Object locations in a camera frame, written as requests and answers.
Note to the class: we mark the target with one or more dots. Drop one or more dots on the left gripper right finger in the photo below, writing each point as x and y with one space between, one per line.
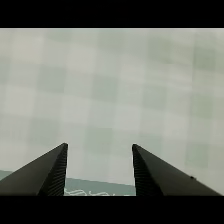
160 180

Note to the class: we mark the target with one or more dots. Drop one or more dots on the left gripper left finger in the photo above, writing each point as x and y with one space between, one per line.
40 176

